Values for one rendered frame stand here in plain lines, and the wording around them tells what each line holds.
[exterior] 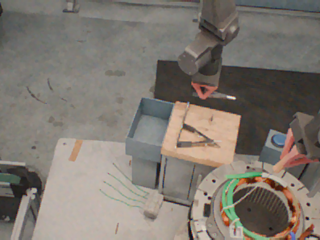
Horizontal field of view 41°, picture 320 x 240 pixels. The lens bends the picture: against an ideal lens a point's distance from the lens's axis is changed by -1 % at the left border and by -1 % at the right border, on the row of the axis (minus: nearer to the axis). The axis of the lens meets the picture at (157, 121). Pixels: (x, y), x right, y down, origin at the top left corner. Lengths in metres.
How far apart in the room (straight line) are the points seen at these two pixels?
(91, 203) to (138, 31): 2.01
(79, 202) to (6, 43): 2.00
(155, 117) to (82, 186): 0.34
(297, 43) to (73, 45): 1.65
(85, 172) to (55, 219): 0.19
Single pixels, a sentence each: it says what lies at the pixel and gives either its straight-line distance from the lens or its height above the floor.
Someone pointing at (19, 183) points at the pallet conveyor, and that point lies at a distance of 1.56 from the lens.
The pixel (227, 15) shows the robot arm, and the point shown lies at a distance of 0.95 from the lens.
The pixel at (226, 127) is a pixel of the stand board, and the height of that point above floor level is 1.07.
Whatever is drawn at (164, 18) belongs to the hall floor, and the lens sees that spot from 3.40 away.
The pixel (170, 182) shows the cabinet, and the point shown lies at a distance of 1.35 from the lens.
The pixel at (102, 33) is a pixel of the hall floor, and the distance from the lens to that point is 3.24.
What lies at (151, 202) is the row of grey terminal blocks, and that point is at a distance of 1.39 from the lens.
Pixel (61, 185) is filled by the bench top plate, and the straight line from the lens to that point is 1.49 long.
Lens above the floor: 2.04
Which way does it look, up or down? 50 degrees down
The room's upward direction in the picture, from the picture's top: 4 degrees clockwise
